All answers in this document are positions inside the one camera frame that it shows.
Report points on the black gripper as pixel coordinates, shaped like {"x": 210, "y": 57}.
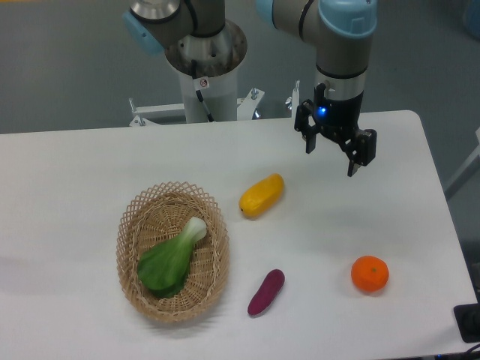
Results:
{"x": 336, "y": 120}

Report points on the black device at edge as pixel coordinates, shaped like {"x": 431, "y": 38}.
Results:
{"x": 467, "y": 319}

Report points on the green bok choy vegetable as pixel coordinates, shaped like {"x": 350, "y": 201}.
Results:
{"x": 164, "y": 268}

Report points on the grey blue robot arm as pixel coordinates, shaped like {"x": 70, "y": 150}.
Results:
{"x": 341, "y": 33}

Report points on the orange tangerine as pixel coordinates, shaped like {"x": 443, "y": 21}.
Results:
{"x": 369, "y": 274}

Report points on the white metal base frame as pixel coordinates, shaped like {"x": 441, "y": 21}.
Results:
{"x": 247, "y": 109}

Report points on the yellow mango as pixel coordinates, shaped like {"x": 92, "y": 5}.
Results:
{"x": 261, "y": 196}

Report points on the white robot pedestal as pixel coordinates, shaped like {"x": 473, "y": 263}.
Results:
{"x": 207, "y": 69}

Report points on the purple sweet potato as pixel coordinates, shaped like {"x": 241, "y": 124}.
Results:
{"x": 267, "y": 293}

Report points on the woven wicker basket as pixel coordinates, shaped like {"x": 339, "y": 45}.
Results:
{"x": 156, "y": 215}

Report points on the white table leg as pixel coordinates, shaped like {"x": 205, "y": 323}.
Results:
{"x": 468, "y": 168}

